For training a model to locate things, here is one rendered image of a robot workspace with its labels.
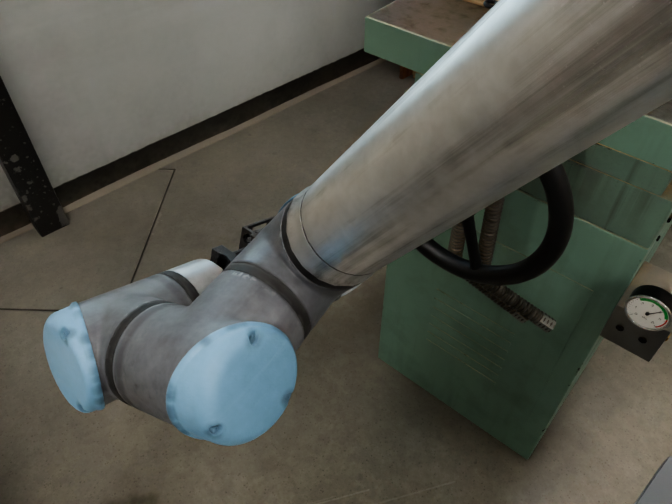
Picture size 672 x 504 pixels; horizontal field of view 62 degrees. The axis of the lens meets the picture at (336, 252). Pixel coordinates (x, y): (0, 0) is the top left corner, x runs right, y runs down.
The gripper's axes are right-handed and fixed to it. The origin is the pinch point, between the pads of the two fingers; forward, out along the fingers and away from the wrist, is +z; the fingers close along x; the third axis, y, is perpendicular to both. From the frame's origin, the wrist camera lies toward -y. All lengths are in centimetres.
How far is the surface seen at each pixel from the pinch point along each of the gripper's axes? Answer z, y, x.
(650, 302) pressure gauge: 27.3, 3.5, -35.7
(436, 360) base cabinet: 51, -44, -5
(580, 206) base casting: 31.4, 10.5, -21.2
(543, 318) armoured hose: 27.9, -7.2, -24.2
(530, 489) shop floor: 51, -60, -36
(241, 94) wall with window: 103, -27, 120
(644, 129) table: 26.2, 24.6, -24.7
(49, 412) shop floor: -4, -81, 65
